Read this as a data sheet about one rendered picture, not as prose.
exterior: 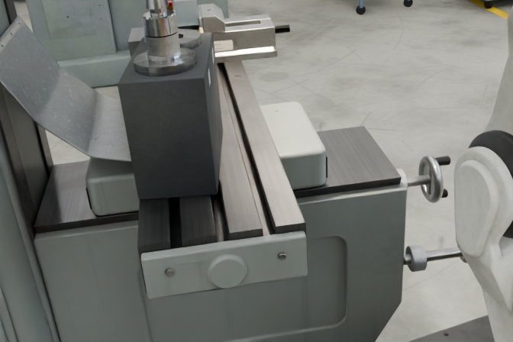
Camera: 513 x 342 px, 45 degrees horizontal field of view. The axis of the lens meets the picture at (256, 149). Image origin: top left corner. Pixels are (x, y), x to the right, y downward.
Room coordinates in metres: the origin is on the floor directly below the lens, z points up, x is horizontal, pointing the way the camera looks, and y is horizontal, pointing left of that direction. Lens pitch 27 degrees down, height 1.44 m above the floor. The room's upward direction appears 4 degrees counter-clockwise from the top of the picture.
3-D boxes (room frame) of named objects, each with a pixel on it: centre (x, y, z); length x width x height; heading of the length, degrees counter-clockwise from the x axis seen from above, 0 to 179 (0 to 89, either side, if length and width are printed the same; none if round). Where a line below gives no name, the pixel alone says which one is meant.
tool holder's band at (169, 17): (0.86, 0.12, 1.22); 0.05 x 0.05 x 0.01
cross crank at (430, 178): (1.30, -0.38, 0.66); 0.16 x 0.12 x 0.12; 96
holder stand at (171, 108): (0.91, 0.12, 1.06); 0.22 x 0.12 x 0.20; 179
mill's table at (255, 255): (1.29, 0.12, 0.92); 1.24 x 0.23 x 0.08; 6
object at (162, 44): (0.86, 0.12, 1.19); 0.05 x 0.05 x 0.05
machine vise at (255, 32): (1.48, 0.11, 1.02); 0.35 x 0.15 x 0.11; 94
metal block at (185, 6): (1.48, 0.14, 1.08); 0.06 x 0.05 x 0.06; 4
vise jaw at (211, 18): (1.48, 0.08, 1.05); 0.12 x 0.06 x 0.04; 4
